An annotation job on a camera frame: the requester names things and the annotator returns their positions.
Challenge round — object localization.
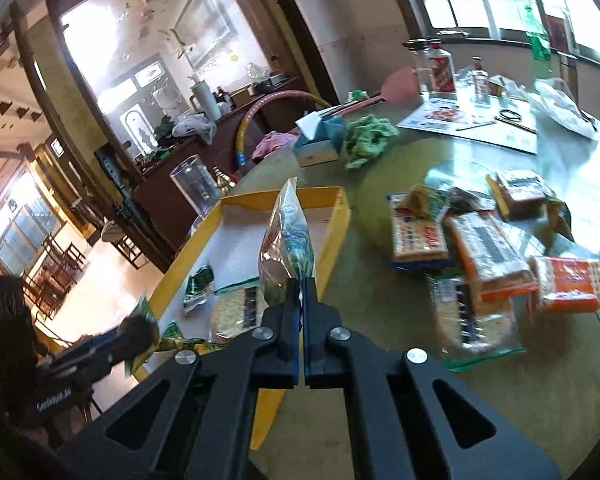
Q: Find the clear glass pitcher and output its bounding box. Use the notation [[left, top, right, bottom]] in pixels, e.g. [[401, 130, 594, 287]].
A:
[[170, 155, 221, 219]]

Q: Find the round cracker pack green trim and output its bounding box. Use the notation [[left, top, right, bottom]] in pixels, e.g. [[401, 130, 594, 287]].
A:
[[210, 278, 268, 344]]

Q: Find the small clear liquor bottle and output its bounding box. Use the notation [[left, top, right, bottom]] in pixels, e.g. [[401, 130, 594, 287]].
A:
[[471, 56, 490, 106]]

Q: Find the orange soda cracker pack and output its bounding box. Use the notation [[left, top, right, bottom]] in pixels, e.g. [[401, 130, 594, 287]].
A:
[[527, 256, 600, 316]]

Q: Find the yellow snack packet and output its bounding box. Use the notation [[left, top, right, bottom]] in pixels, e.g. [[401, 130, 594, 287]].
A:
[[121, 296, 160, 376]]

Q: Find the dark green snack bag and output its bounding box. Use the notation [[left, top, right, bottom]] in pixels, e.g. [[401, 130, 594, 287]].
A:
[[183, 264, 214, 316]]

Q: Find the white red liquor bottle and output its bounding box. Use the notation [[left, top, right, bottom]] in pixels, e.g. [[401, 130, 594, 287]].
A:
[[427, 40, 456, 93]]

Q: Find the white thermos jug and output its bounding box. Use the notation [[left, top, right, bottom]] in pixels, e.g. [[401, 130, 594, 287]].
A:
[[189, 74, 222, 122]]

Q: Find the green cloth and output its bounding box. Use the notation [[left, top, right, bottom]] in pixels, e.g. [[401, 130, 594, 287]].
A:
[[344, 114, 399, 170]]

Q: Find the white plastic bag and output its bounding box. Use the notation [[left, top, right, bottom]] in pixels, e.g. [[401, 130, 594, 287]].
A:
[[528, 78, 598, 140]]

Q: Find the small green candy packet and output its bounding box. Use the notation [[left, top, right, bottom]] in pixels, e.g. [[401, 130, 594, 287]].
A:
[[156, 321, 213, 354]]

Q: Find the blue tissue box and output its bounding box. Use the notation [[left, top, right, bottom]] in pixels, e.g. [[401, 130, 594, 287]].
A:
[[292, 112, 347, 168]]

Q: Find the blue trimmed cracker pack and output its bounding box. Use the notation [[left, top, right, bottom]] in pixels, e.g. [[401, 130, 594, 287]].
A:
[[387, 193, 454, 272]]

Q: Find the clear shiny snack bag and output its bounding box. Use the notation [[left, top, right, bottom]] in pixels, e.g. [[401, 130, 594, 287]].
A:
[[258, 177, 315, 307]]

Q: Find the dark wooden sideboard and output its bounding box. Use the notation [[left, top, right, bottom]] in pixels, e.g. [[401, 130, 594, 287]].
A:
[[130, 77, 311, 256]]

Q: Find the yellow edged biscuit pack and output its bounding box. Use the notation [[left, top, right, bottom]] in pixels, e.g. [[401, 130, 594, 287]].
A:
[[486, 169, 550, 221]]

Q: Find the pink cloth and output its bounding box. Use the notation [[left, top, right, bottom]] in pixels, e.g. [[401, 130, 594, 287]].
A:
[[251, 131, 298, 160]]

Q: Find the orange cracker pack barcode side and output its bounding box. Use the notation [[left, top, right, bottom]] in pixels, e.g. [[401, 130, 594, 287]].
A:
[[443, 211, 538, 302]]

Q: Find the green plastic bottle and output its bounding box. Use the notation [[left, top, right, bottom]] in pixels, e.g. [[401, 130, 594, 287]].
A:
[[524, 3, 550, 62]]

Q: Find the pink yellow hoop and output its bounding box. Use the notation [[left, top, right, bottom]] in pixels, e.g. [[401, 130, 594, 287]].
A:
[[235, 90, 330, 168]]

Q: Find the pink fly swatter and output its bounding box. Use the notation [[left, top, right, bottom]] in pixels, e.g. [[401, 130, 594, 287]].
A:
[[318, 66, 420, 117]]

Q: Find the printed paper placemat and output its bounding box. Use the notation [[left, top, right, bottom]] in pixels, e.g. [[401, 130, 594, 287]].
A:
[[396, 98, 538, 155]]

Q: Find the yellow cardboard tray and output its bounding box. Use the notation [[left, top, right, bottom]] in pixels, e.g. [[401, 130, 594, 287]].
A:
[[132, 185, 352, 451]]

